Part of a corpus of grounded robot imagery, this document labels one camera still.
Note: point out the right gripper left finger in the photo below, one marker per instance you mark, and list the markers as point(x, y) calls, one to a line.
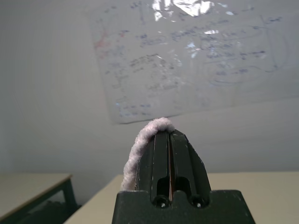
point(158, 161)

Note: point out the pink towel with white trim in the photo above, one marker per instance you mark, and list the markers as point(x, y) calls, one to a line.
point(140, 144)

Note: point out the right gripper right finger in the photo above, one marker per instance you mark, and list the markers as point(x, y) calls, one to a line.
point(187, 165)

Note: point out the beige side table black legs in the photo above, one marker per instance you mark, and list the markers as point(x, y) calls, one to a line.
point(25, 186)

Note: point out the black foam floor mat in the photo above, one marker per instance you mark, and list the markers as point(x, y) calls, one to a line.
point(53, 212)

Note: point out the white scribbled whiteboard sheet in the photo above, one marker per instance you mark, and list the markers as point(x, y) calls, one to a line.
point(187, 58)

